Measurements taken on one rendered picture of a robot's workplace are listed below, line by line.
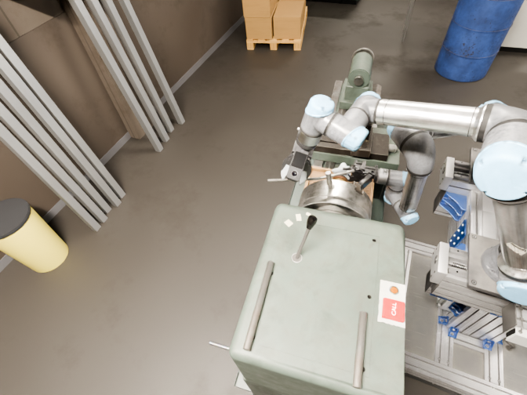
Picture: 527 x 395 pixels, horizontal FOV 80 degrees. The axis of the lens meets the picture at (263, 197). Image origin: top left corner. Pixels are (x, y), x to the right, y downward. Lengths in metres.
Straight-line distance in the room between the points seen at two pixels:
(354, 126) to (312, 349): 0.64
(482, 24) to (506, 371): 3.26
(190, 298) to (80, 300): 0.84
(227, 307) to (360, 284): 1.47
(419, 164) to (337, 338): 0.70
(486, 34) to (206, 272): 3.69
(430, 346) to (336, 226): 1.23
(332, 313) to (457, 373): 1.29
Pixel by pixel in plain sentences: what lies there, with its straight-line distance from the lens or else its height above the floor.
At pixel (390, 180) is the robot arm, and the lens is 1.58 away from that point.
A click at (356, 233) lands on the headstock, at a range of 1.17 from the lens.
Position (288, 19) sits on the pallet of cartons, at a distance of 4.85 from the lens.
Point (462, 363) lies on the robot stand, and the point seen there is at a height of 0.21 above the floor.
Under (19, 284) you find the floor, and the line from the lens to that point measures 3.21.
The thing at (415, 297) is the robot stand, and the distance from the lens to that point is 2.31.
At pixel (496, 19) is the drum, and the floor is 0.71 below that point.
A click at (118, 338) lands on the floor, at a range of 2.58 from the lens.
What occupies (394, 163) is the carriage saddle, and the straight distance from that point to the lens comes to 1.91.
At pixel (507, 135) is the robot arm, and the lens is 0.87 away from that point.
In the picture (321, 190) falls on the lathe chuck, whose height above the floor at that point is 1.22.
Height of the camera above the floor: 2.23
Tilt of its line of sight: 51 degrees down
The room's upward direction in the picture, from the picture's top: 6 degrees counter-clockwise
